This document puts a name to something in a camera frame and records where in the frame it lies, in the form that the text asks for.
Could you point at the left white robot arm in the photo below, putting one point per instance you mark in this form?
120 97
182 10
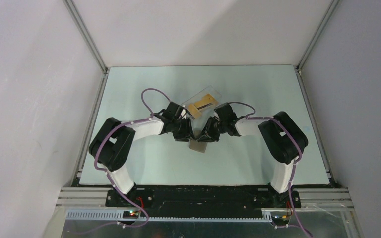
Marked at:
111 145

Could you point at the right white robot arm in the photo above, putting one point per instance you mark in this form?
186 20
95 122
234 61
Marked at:
284 139

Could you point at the grey cable duct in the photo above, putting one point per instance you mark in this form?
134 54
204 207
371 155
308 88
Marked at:
122 215

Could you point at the grey card holder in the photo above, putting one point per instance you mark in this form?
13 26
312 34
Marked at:
198 146

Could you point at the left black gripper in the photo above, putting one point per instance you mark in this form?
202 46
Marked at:
187 133

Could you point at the clear plastic card box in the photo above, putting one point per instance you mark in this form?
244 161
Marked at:
200 122

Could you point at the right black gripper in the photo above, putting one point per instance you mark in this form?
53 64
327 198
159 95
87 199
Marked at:
208 133

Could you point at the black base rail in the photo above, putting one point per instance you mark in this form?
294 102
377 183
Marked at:
204 201

